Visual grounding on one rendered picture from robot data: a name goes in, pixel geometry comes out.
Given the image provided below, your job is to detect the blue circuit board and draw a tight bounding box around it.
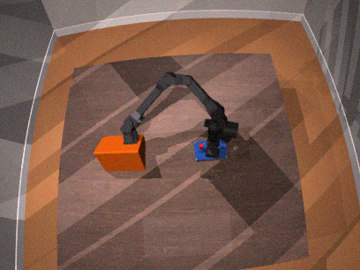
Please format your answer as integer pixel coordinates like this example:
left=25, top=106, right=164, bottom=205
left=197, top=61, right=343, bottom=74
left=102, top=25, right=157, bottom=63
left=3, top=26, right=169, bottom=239
left=194, top=140, right=228, bottom=161

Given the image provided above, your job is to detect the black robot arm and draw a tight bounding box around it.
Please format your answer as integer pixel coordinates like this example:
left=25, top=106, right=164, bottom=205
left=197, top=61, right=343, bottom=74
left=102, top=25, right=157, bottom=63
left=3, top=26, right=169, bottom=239
left=120, top=71, right=239, bottom=145

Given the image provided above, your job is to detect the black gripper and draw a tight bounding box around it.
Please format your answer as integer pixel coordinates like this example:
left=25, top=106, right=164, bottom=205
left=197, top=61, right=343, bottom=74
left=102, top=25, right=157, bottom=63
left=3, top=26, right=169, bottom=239
left=206, top=132, right=221, bottom=159

